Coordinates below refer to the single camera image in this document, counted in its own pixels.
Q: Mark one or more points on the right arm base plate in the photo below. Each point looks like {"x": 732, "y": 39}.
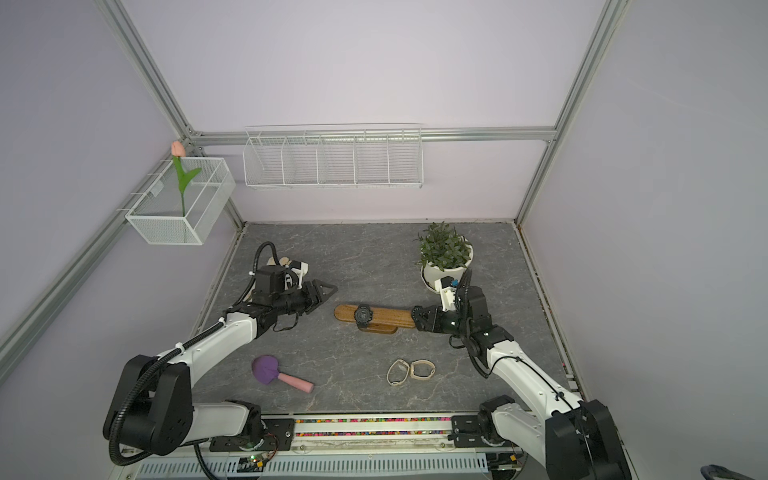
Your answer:
{"x": 474, "y": 431}

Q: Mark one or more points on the purple pink brush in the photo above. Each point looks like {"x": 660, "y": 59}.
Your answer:
{"x": 265, "y": 370}

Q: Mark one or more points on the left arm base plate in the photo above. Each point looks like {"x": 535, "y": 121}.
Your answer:
{"x": 274, "y": 434}

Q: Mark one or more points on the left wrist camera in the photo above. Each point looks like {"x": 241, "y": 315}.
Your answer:
{"x": 299, "y": 269}

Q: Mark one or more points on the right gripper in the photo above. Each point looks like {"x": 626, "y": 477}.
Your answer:
{"x": 430, "y": 323}

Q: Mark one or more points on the aluminium frame profiles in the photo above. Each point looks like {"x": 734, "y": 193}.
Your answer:
{"x": 19, "y": 340}

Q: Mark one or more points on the beige watch left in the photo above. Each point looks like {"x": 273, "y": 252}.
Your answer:
{"x": 398, "y": 373}

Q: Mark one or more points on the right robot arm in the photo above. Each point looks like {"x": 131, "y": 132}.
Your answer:
{"x": 570, "y": 437}

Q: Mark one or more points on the white mesh box basket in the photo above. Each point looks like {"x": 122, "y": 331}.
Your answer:
{"x": 156, "y": 214}

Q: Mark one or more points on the beige work glove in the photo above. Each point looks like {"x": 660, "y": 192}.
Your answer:
{"x": 283, "y": 261}

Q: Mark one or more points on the potted green plant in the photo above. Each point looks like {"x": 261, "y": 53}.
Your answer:
{"x": 443, "y": 252}

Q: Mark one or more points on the white vented cable duct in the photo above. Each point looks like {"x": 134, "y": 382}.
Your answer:
{"x": 349, "y": 466}

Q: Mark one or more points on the beige watch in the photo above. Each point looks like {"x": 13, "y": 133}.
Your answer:
{"x": 398, "y": 373}
{"x": 421, "y": 370}

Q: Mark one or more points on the beige watch right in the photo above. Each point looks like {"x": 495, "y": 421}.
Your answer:
{"x": 421, "y": 370}

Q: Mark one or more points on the white wire shelf basket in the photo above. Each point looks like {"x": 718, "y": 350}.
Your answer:
{"x": 334, "y": 156}

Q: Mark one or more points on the wooden watch stand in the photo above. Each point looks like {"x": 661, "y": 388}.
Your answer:
{"x": 385, "y": 320}

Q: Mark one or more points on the artificial pink tulip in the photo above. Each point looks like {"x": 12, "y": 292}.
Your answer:
{"x": 184, "y": 177}

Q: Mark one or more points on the chunky black watch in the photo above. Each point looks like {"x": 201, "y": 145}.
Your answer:
{"x": 363, "y": 316}

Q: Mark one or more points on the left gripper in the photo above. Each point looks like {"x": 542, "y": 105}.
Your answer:
{"x": 314, "y": 296}

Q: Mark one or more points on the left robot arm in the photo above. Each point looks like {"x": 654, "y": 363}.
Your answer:
{"x": 152, "y": 411}

